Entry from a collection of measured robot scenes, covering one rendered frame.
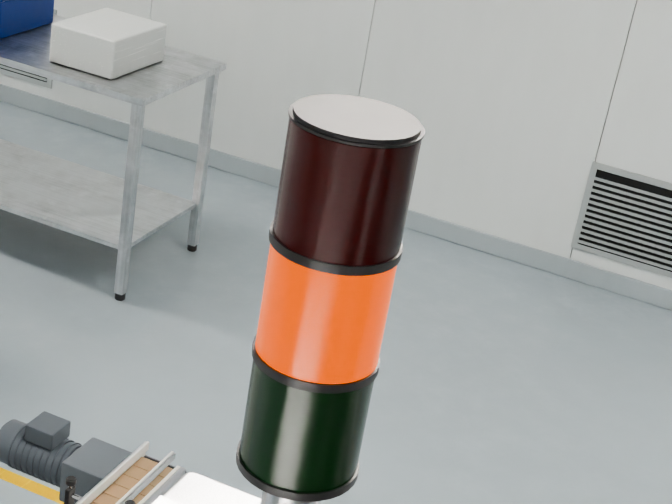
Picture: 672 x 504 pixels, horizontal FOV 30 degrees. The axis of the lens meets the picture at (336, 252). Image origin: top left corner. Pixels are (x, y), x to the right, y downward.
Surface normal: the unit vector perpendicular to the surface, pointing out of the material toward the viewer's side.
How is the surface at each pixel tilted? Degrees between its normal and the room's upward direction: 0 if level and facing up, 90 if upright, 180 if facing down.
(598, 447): 0
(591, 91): 90
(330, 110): 0
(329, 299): 90
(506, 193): 90
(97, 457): 0
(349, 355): 90
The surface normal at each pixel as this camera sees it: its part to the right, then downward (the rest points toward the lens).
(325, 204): -0.32, 0.36
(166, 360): 0.15, -0.90
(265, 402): -0.71, 0.19
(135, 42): 0.90, 0.30
